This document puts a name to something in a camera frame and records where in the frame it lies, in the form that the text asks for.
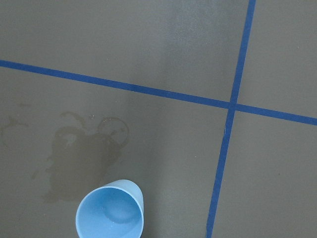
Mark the light blue plastic cup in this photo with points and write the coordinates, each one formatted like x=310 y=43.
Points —
x=115 y=210

